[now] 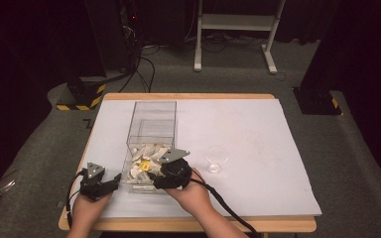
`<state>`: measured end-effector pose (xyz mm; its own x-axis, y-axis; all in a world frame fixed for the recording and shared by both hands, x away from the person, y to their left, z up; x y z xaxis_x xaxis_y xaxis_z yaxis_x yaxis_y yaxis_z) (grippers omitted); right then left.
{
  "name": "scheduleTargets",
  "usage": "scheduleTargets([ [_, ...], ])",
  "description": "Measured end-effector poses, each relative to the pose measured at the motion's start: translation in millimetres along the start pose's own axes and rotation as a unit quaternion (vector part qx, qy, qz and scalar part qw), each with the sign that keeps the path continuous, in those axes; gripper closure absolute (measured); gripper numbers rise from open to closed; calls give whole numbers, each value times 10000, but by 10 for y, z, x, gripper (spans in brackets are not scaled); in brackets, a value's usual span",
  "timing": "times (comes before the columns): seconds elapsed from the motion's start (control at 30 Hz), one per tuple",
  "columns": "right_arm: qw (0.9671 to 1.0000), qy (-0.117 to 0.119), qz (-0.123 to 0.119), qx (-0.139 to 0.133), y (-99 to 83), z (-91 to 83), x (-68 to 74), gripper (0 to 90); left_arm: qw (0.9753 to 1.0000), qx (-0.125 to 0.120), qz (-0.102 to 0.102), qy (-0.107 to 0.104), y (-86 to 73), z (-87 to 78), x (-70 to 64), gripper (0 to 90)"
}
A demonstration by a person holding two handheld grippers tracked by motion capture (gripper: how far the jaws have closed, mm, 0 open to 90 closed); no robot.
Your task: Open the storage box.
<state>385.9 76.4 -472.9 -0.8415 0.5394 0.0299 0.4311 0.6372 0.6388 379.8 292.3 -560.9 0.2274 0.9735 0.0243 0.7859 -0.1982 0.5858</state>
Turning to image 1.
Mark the black equipment rack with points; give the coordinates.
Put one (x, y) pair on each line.
(119, 33)

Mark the clear acrylic drawer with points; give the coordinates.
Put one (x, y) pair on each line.
(135, 186)

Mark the wooden table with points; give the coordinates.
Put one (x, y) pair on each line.
(185, 224)

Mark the black yellow striped stand base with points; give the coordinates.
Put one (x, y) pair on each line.
(82, 99)

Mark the white table mat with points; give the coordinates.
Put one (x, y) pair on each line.
(254, 125)

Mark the white metal stand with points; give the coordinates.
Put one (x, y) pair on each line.
(238, 22)

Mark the black stand base yellow mark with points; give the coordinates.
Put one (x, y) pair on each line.
(317, 100)

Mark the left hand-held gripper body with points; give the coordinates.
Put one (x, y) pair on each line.
(94, 185)

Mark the clear plastic cup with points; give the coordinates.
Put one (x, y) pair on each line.
(217, 160)

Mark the person's right hand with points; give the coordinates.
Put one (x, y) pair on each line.
(191, 198)

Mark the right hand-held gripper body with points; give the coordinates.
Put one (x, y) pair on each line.
(175, 172)

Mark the person's left hand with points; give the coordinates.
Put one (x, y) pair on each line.
(87, 211)

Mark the clear acrylic box shell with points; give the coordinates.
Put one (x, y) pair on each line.
(152, 112)

